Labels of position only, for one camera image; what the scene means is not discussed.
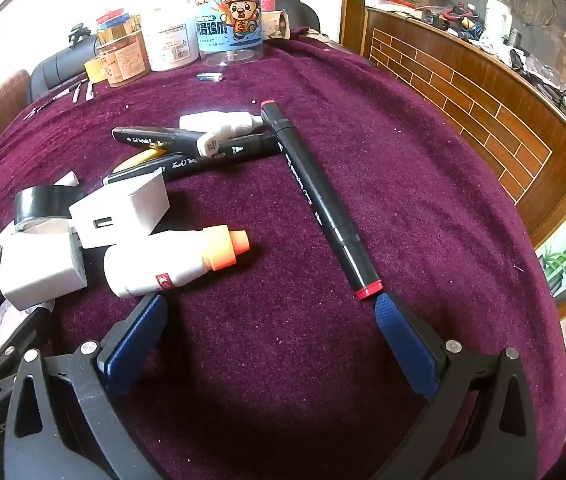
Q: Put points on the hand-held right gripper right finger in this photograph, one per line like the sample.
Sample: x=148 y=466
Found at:
x=408 y=350

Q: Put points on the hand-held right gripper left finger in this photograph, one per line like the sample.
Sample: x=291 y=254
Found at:
x=133 y=342

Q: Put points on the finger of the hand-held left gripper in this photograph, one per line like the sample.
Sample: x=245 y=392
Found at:
x=33 y=327

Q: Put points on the white charger block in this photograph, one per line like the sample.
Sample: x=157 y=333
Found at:
x=38 y=270

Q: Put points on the white bottle with orange cap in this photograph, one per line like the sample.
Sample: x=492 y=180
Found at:
x=163 y=265

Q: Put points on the black tape roll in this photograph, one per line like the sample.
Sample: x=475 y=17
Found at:
x=43 y=205

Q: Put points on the white charger with port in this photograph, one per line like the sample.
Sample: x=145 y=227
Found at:
x=123 y=210

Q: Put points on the black marker with red caps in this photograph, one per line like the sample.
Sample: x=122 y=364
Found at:
x=315 y=195

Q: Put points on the yellow marker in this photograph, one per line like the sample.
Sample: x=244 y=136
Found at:
x=138 y=158

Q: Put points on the black marker with white print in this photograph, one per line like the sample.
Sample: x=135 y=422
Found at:
x=198 y=162

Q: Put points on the black marker with white cap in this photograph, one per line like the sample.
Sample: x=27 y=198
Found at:
x=158 y=137

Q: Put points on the small white bottle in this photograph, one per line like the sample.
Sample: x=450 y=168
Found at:
x=213 y=121

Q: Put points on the purple tablecloth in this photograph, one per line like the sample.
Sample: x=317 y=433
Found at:
x=263 y=360

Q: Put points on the small white block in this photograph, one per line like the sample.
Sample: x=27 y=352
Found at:
x=67 y=180

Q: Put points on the pen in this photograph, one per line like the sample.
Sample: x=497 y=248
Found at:
x=48 y=104
x=79 y=92
x=90 y=91

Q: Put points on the black chair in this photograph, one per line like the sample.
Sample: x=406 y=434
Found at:
x=58 y=70
x=300 y=10

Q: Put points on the wooden counter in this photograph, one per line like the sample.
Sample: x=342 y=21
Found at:
x=463 y=90

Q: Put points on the amber jar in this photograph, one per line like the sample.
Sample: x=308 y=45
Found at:
x=125 y=60

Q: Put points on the black clip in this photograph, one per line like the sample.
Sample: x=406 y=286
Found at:
x=78 y=34

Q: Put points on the white jar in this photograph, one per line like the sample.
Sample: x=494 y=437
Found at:
x=168 y=40

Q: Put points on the small jar with red lid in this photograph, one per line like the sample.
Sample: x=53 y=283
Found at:
x=115 y=25

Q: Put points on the clear jar with cartoon label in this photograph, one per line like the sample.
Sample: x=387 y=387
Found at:
x=230 y=15

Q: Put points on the white tumbler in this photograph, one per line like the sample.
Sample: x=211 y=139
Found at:
x=498 y=15

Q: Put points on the paper cup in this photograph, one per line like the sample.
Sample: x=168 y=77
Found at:
x=275 y=25

